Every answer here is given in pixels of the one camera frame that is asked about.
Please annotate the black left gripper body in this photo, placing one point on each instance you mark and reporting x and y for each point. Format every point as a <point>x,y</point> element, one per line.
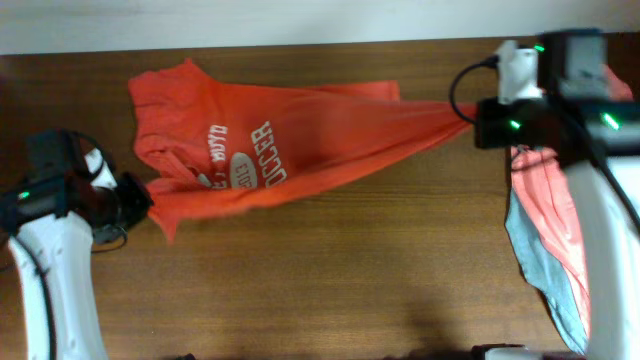
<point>128,206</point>

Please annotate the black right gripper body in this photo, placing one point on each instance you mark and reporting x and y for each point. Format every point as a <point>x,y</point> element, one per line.
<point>510,125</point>

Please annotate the orange soccer t-shirt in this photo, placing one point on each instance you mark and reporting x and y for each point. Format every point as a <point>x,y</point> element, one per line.
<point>220,149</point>

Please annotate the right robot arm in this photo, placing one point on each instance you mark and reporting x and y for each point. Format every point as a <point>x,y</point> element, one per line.
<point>557,95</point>

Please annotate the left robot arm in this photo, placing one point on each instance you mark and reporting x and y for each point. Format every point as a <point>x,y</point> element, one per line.
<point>69,202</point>

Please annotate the pink shirt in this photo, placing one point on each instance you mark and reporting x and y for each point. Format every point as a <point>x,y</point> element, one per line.
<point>542,188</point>

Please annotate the grey shirt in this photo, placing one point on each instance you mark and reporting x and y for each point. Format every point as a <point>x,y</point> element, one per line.
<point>545,273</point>

